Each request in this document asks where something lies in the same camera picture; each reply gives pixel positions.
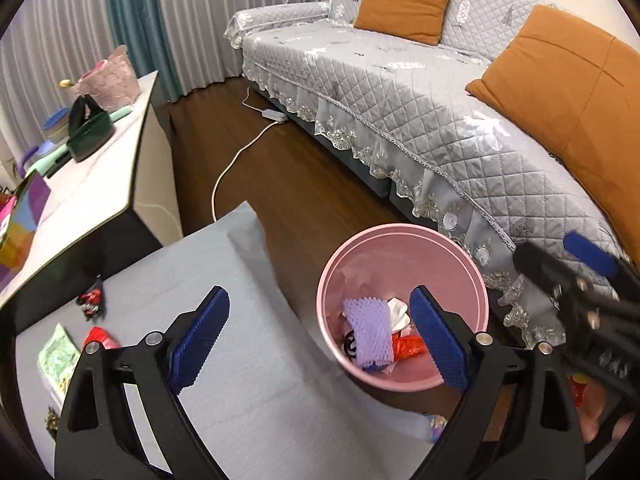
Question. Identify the orange cushion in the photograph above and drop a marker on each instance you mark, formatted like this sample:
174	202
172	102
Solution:
575	110
400	5

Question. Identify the person's right hand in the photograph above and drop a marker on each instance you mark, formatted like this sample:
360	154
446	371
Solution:
607	412

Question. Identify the colourful box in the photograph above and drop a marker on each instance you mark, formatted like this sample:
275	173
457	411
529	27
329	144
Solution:
25	230

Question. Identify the grey quilted sofa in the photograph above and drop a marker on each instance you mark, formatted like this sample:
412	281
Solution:
400	110

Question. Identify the pink plastic bin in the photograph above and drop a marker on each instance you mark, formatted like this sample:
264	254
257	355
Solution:
400	260

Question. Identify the red plastic bag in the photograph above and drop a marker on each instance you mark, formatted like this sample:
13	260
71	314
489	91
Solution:
410	347

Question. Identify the mint green tray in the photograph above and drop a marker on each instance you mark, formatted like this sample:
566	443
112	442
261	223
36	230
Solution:
52	162

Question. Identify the red snack packet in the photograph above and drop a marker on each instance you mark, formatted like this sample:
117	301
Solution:
102	337

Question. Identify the grey curtain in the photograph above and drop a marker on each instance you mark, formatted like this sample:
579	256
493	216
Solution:
225	10
50	50

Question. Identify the teal curtain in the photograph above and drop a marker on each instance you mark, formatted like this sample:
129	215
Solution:
135	25

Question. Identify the white power strip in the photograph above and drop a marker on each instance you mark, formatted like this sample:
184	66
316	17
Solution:
274	115

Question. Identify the white marble coffee table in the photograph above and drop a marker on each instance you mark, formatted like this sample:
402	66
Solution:
90	195

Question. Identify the green snack packet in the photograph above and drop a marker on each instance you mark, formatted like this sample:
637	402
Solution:
57	360

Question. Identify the purple plastic scoop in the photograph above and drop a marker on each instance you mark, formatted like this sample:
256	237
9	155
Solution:
30	155

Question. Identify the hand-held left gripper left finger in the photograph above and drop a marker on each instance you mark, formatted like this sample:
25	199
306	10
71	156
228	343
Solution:
200	340

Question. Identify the purple foam fruit net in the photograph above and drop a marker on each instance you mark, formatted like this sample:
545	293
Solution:
370	330

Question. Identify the black and red wrapper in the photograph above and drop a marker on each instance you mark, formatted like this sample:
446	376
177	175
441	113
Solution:
91	300

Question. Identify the black bowl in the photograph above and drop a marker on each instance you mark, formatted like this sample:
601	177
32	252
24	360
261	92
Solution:
80	110

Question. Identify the blue lidded container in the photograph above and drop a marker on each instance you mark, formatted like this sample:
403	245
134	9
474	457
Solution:
55	127

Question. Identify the white paper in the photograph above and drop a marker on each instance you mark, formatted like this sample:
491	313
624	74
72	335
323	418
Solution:
400	310

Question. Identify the dark green open case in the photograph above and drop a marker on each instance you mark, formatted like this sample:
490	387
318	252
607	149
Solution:
92	135

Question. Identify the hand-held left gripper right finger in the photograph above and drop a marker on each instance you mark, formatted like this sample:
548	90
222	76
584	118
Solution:
440	340

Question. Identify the pink basket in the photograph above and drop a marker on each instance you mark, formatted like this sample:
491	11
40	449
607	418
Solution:
112	82

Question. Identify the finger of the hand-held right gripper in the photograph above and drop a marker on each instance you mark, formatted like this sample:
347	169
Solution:
532	260
587	252

